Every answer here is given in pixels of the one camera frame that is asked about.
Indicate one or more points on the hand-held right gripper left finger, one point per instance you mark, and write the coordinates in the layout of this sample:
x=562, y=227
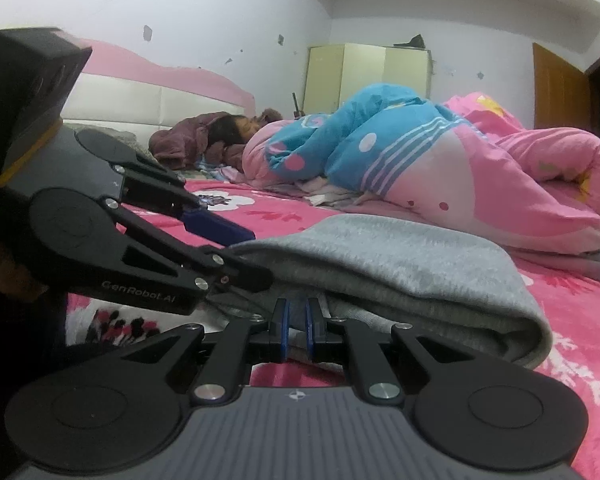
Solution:
x=280, y=330

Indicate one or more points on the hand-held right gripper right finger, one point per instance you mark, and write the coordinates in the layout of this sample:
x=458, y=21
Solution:
x=310, y=330

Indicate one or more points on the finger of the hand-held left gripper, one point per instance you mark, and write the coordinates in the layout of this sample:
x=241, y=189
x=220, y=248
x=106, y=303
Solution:
x=215, y=225
x=240, y=272

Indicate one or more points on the grey hoodie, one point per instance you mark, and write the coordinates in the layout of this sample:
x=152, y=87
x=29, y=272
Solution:
x=390, y=270

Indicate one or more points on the person's left hand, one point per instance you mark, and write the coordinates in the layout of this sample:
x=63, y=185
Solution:
x=10, y=275

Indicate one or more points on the checked bed sheet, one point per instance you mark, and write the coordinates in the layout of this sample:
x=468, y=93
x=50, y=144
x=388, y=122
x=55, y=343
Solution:
x=210, y=170

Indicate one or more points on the green leaf-pattern pillow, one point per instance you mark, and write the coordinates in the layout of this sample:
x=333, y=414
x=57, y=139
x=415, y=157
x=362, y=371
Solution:
x=125, y=137

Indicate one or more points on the maroon fleece garment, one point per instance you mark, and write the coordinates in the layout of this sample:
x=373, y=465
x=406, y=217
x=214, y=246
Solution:
x=180, y=140

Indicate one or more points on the white crumpled sheet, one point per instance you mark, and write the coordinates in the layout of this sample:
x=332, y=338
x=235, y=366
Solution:
x=330, y=192

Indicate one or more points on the white and pink headboard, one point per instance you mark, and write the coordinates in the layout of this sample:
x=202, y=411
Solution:
x=145, y=95

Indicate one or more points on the pale yellow wardrobe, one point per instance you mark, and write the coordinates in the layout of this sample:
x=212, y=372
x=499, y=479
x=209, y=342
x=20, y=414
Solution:
x=360, y=75

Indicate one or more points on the pink and blue quilt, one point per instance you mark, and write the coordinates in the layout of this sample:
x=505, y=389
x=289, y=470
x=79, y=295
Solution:
x=430, y=150

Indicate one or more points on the dark item on wardrobe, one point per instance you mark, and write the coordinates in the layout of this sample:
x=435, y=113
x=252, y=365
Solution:
x=412, y=41

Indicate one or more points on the pink floral blanket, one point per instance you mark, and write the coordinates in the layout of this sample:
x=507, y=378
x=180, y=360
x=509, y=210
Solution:
x=580, y=340

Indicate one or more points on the brown wooden door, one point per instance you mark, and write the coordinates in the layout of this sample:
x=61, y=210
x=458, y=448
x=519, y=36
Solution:
x=560, y=90

